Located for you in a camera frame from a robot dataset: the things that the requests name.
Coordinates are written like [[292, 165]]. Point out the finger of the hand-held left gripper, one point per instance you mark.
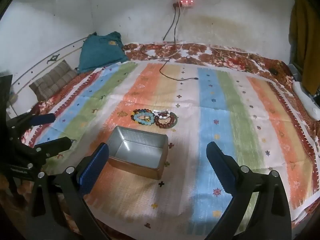
[[42, 119], [58, 143]]

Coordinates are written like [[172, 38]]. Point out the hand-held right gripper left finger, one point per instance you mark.
[[95, 166]]

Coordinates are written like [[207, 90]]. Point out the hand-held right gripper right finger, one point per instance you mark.
[[222, 170]]

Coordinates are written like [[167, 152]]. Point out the metal tin box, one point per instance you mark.
[[140, 152]]

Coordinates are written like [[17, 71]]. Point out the green jade bangle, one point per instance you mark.
[[176, 121]]

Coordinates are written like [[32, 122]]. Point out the brown striped pillow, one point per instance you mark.
[[52, 78]]

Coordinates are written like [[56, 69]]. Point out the white headboard with ornament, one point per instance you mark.
[[53, 58]]

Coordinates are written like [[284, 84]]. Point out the striped patterned blanket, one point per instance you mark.
[[225, 105]]

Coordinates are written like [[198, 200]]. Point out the teal cloth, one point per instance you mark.
[[100, 52]]

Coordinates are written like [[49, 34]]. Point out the small black object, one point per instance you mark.
[[273, 71]]

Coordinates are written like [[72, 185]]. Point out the red floral bedsheet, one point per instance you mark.
[[200, 52]]

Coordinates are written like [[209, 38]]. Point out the mustard yellow hanging cloth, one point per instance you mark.
[[305, 42]]

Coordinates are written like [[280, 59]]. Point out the wall power strip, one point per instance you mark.
[[183, 2]]

